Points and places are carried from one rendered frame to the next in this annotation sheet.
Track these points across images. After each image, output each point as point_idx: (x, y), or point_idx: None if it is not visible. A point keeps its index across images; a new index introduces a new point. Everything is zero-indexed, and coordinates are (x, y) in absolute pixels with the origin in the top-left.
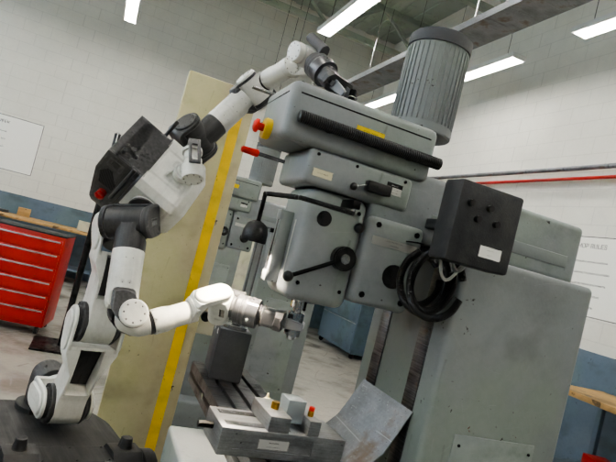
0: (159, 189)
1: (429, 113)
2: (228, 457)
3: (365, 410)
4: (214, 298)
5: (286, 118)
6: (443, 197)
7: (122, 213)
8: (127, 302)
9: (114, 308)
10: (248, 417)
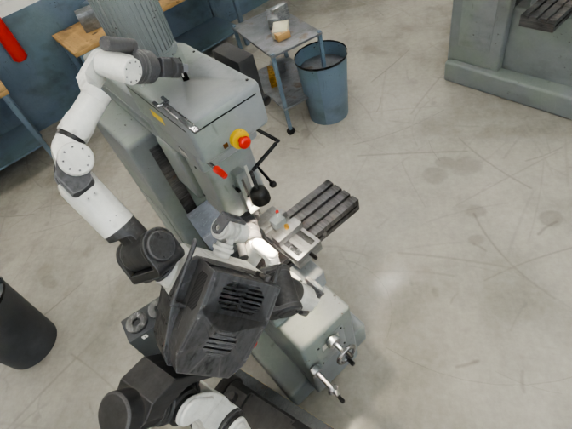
0: (251, 265)
1: (171, 31)
2: (289, 265)
3: (213, 214)
4: (270, 245)
5: (265, 111)
6: (243, 73)
7: (292, 285)
8: (317, 283)
9: (323, 292)
10: (293, 241)
